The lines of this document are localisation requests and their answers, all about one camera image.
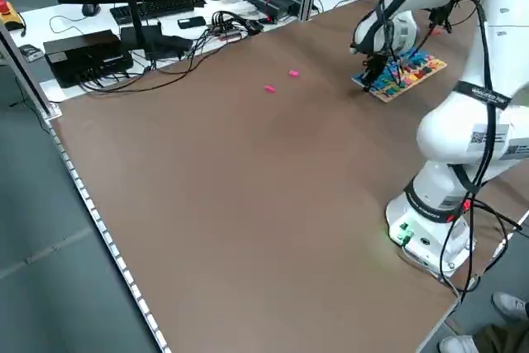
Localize red emergency stop button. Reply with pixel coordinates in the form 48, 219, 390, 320
0, 0, 24, 31

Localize black monitor stand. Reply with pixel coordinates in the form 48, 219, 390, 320
117, 0, 194, 61

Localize black keyboard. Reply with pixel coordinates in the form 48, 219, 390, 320
109, 0, 207, 26

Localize person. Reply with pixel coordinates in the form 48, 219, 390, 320
438, 291, 529, 353

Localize black arm base cable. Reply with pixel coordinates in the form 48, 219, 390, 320
429, 195, 522, 307

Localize small grey desk device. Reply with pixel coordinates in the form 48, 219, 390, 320
19, 44, 45, 60

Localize cable hub with plugs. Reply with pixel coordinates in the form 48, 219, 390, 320
211, 10, 265, 42

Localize aluminium corner frame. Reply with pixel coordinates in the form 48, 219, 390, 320
0, 21, 63, 121

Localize blue wooden toy board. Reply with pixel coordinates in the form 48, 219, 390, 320
350, 47, 448, 103

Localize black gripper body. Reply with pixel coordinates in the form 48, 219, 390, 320
365, 51, 393, 75

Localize large black electronics box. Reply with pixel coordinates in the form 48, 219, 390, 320
43, 29, 134, 89

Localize small black handheld device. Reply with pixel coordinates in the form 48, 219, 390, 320
177, 16, 207, 30

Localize aluminium table edge rail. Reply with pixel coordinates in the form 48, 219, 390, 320
49, 117, 173, 353

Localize black desk cables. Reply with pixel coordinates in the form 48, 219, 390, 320
78, 26, 216, 96

